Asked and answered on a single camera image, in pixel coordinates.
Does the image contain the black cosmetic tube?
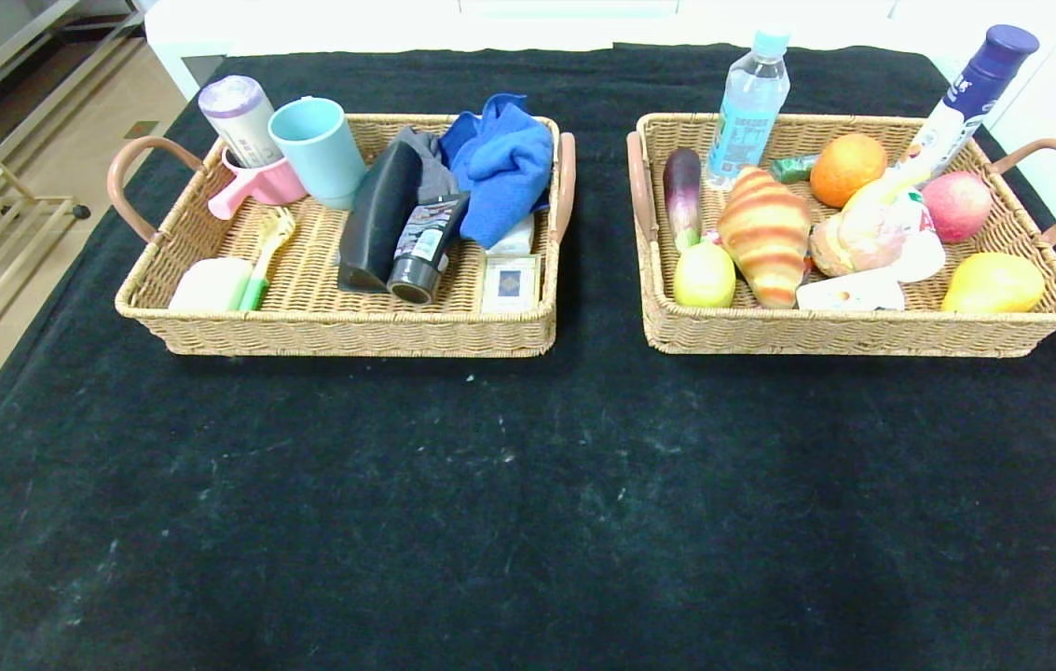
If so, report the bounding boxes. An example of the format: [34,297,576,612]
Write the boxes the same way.
[386,192,472,307]

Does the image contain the yellow lemon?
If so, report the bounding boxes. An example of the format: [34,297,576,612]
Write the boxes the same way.
[673,240,737,309]

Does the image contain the black leather glasses case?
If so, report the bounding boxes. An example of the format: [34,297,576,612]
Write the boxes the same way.
[336,140,424,294]

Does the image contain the striped golden croissant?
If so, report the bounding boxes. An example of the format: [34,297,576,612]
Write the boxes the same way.
[717,166,814,310]

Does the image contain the round cream puff bread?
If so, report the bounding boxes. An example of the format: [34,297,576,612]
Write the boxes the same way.
[810,196,915,279]

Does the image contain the card box blue diamond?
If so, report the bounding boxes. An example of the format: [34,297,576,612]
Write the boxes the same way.
[480,255,543,315]

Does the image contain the plain white small box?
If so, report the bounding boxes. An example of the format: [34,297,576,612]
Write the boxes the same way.
[485,214,535,257]

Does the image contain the blue cloth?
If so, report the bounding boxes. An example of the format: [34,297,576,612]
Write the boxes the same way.
[437,93,555,249]

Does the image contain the black table cloth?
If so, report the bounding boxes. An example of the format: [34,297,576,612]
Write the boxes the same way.
[0,42,1056,671]

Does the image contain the grey cloth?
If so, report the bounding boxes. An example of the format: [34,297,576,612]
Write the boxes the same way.
[392,127,461,203]

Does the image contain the purple eggplant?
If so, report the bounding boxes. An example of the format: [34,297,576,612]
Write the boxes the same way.
[663,147,704,254]

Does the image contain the light blue plastic cup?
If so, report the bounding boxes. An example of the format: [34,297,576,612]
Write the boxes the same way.
[267,97,370,211]

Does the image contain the clear water bottle blue label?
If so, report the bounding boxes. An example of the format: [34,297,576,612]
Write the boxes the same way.
[705,30,791,192]

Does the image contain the pale white soap bar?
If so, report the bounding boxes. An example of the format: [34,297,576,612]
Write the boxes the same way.
[168,258,254,312]

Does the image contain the white background table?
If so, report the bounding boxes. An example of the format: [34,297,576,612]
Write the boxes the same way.
[144,0,1056,102]

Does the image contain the orange fruit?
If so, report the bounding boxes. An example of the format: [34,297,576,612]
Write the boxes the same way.
[810,133,889,209]

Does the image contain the white tumbler lilac lid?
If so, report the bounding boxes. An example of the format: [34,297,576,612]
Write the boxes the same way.
[198,76,282,171]

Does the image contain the yellow banana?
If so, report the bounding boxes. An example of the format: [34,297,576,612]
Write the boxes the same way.
[849,166,931,212]

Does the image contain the white yogurt drink bottle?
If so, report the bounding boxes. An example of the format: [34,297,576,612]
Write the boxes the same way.
[896,191,948,283]

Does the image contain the red apple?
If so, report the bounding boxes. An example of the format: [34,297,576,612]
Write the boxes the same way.
[921,171,994,244]

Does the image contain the yellow pear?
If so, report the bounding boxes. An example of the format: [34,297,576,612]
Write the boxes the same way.
[941,253,1048,314]

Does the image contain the white bottle purple cap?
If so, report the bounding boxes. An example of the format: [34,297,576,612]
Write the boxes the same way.
[898,25,1041,178]

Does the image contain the woven wicker basket brown handles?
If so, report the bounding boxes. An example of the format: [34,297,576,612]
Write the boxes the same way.
[106,114,577,359]
[625,113,1056,359]

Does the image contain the yellow fork green handle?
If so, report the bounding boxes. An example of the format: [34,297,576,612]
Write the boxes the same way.
[238,207,295,313]

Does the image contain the pink cup with handle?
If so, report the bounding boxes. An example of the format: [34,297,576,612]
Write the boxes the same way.
[207,147,308,221]

